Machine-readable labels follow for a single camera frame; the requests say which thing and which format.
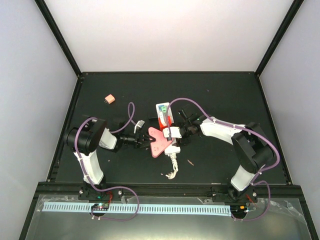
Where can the light blue slotted cable duct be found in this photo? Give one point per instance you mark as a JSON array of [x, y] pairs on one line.
[[157, 209]]

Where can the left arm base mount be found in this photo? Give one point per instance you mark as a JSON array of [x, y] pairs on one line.
[[88, 193]]

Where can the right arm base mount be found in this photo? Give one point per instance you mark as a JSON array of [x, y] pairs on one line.
[[226, 193]]

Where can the red plug adapter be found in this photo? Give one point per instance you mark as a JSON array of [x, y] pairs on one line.
[[169, 120]]

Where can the right controller board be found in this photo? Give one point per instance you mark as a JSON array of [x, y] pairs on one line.
[[239, 209]]

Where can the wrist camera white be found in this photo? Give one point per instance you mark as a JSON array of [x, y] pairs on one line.
[[138, 126], [172, 132]]

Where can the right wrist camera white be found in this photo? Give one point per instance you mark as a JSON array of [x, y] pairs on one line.
[[172, 132]]

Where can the pink triangular socket adapter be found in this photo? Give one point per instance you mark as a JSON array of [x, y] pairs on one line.
[[159, 144]]

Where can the left controller board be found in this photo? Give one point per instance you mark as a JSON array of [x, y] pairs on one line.
[[100, 207]]

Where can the small pink plug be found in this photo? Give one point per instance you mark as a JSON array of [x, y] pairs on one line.
[[109, 99]]

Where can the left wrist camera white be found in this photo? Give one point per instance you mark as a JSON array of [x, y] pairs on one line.
[[138, 126]]

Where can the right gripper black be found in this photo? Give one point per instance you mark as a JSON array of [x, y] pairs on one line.
[[186, 141]]

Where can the white plug on strip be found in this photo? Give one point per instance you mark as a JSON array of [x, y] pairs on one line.
[[162, 118]]

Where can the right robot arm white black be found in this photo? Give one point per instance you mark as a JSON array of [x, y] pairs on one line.
[[254, 151]]

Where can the green plug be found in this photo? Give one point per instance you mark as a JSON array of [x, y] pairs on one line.
[[164, 109]]

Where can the controller board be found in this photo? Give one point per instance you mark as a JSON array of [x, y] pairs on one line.
[[100, 207], [239, 209]]

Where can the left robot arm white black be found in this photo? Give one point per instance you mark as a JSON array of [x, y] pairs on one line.
[[92, 134]]

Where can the white power strip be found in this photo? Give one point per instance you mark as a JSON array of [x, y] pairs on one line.
[[173, 148]]

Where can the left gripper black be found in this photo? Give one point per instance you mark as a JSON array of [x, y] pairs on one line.
[[140, 143]]

